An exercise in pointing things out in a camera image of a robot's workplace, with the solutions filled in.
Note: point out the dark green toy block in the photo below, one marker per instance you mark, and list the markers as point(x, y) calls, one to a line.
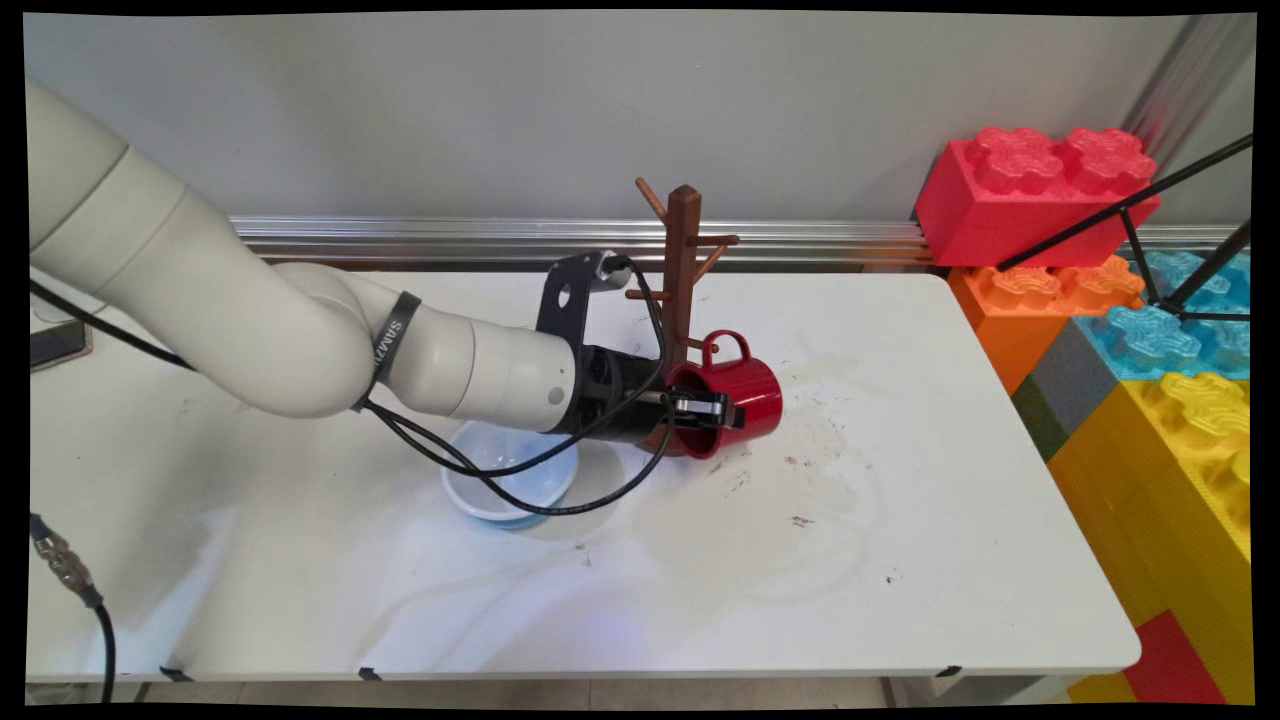
point(1040, 420)

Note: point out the yellow toy block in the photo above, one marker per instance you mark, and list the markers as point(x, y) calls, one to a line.
point(1160, 500)

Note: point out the white and blue bowl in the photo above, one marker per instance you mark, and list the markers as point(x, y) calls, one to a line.
point(510, 480)

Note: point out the small red toy block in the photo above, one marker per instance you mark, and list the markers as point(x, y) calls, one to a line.
point(1175, 665)

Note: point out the aluminium rail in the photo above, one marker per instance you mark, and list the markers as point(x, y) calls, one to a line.
point(800, 240)

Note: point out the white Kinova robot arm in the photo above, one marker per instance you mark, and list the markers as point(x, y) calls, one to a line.
point(250, 320)

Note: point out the light blue toy block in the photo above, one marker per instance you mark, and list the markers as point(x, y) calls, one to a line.
point(1150, 340)

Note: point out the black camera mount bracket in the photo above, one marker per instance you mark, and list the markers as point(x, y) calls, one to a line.
point(570, 295)

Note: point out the black tripod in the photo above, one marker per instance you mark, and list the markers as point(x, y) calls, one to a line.
point(1130, 215)

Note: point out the red ceramic mug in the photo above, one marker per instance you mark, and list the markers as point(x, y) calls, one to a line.
point(750, 395)

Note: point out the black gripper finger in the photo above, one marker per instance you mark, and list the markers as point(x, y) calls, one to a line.
point(728, 415)
point(692, 399)

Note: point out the aluminium frame post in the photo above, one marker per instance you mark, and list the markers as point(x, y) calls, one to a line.
point(1185, 85)

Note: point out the orange toy block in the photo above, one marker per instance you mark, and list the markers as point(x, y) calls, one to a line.
point(1010, 320)

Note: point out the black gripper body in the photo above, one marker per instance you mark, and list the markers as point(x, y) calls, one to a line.
point(620, 400)

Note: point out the dark flat device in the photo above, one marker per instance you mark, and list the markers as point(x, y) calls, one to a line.
point(58, 345)

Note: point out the brown wooden mug tree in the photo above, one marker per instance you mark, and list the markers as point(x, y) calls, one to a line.
point(684, 260)

